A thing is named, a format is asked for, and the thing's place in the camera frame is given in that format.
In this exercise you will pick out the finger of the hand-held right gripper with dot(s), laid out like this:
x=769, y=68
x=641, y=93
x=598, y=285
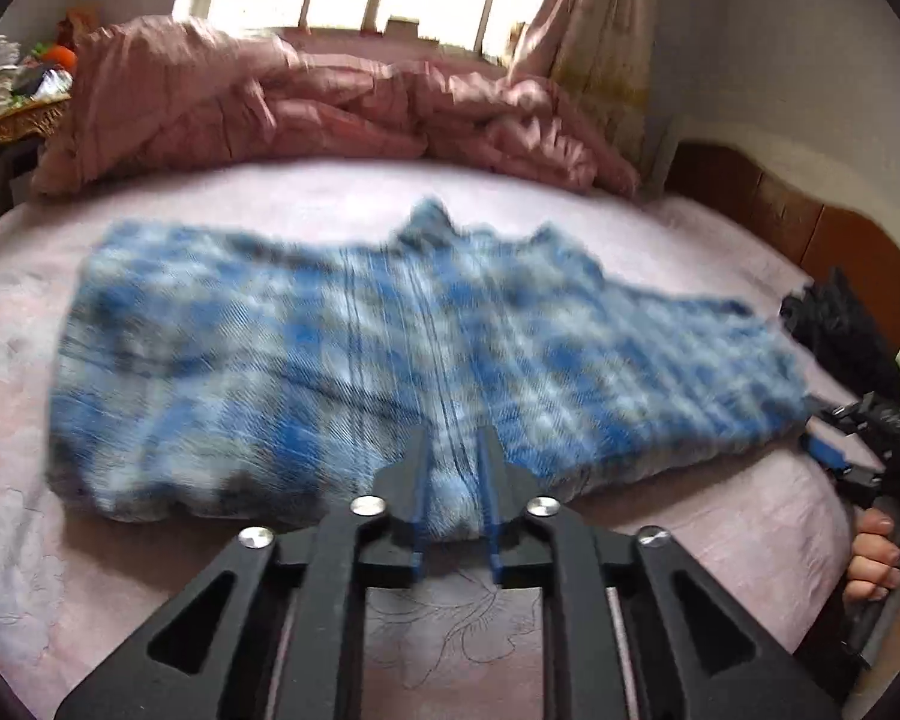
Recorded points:
x=847, y=412
x=825, y=454

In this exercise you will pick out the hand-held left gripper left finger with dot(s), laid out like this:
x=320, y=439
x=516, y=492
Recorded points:
x=418, y=510

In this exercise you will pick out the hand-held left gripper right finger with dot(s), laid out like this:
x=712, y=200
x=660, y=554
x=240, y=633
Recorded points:
x=491, y=517

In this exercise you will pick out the blue plaid shirt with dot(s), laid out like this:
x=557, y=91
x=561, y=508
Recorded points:
x=345, y=375

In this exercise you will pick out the person's right hand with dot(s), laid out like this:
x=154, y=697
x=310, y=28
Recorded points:
x=874, y=555

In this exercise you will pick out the black jacket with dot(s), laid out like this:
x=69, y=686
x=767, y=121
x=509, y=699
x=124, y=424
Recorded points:
x=840, y=337

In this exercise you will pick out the wooden bed headboard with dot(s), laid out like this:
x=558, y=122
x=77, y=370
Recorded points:
x=832, y=232

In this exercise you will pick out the pink quilt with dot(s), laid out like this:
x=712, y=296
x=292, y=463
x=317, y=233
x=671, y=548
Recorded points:
x=270, y=105

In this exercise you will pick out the patterned beige curtain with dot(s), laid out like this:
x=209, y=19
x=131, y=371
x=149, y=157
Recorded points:
x=600, y=37

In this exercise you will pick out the stack of books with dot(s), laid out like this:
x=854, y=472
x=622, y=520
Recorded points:
x=401, y=24

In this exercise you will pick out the carved wooden side table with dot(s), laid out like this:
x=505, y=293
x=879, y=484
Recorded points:
x=15, y=124

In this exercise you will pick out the orange round toy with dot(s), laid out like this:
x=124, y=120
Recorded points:
x=61, y=55

